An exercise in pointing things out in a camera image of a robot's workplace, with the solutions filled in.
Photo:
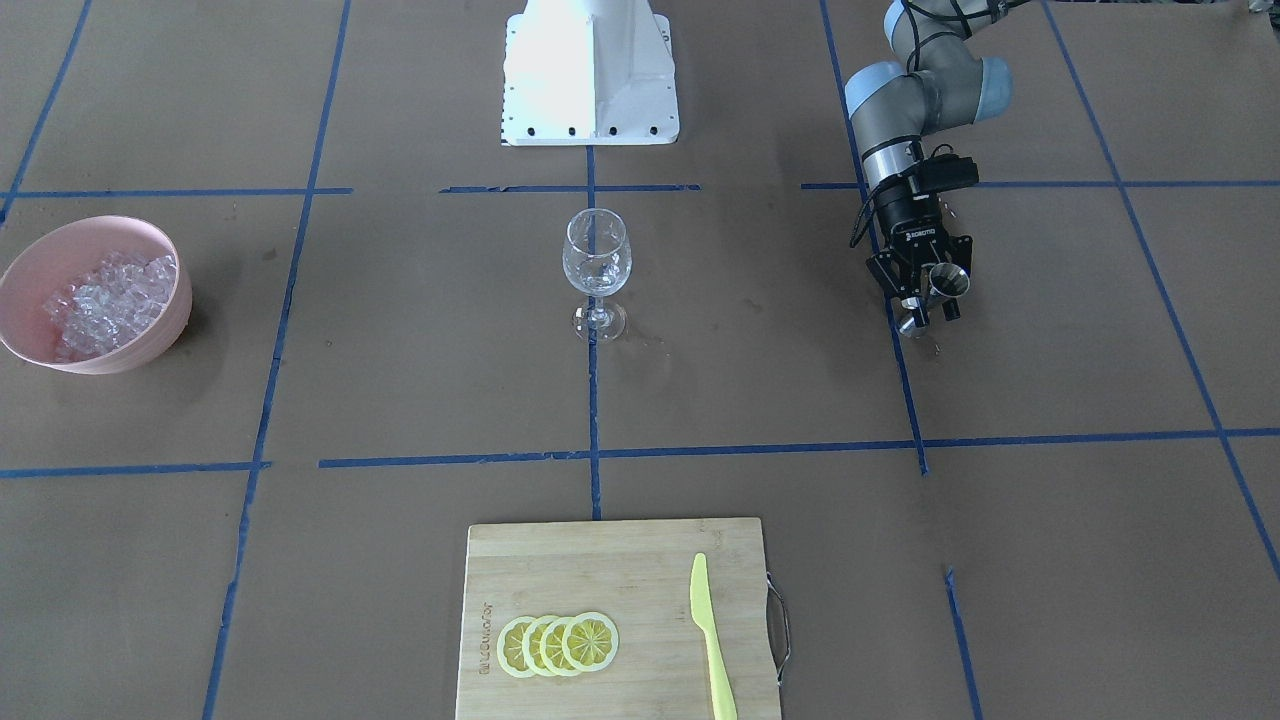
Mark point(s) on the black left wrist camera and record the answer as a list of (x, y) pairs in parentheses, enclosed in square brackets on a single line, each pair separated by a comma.
[(944, 171)]

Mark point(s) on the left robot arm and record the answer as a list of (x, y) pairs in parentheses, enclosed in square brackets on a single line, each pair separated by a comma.
[(933, 83)]

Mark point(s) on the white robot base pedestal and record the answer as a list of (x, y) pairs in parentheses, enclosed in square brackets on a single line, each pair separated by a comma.
[(589, 73)]

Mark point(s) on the yellow plastic knife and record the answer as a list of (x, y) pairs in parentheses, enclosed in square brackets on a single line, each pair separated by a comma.
[(702, 613)]

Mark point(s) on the pink bowl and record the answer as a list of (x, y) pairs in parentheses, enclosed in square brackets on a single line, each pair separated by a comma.
[(61, 256)]

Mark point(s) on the bamboo cutting board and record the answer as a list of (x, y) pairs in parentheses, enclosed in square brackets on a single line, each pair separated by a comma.
[(636, 572)]

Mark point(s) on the clear wine glass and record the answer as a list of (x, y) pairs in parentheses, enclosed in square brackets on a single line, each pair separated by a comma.
[(597, 261)]

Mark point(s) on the clear ice cubes pile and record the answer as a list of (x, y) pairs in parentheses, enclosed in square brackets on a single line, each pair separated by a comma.
[(111, 305)]

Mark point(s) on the steel double jigger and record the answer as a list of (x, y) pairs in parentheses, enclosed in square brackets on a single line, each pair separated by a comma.
[(940, 277)]

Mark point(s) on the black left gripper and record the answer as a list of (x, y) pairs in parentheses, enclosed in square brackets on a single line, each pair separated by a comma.
[(908, 222)]

